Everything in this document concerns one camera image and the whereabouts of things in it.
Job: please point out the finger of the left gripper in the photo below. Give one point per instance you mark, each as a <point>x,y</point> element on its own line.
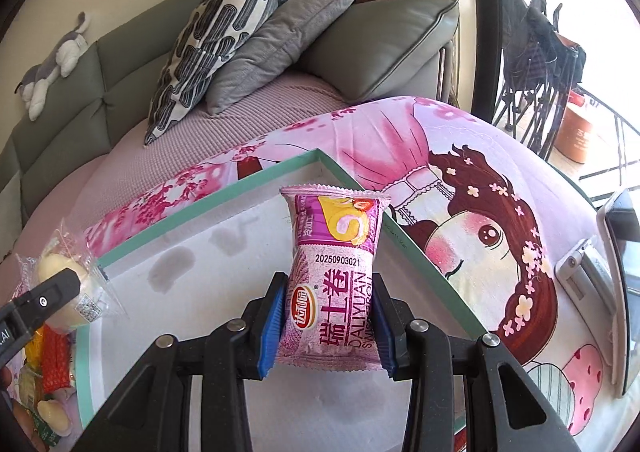
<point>22,316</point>

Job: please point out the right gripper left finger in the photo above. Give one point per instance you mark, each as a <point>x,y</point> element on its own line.
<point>149,410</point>

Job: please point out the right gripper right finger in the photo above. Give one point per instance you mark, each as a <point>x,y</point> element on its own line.
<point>504,409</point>

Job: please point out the red snack pack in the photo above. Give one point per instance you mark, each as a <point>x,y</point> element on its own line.
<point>55,361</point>

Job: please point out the clear pack with white bun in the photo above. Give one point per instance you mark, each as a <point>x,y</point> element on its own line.
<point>97,299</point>

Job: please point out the purple swiss roll snack pack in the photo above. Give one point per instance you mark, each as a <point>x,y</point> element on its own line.
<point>329,297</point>

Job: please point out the pink sofa seat cover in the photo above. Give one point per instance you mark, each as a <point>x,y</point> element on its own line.
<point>73,169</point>

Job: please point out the silver phone stand device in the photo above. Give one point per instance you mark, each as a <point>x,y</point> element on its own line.
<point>601,276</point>

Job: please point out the pink cartoon girl blanket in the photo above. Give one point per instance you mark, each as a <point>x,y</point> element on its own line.
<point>490,215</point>

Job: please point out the grey white plush toy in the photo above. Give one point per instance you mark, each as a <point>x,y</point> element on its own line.
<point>60,62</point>

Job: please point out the folded black stroller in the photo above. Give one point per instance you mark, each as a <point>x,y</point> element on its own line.
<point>539,70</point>

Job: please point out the grey pillow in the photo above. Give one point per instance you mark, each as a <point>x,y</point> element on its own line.
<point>273,48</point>

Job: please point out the grey sofa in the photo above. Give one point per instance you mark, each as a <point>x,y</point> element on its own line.
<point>379,49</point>

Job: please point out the black white patterned pillow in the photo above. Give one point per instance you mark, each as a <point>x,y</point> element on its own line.
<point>213,34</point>

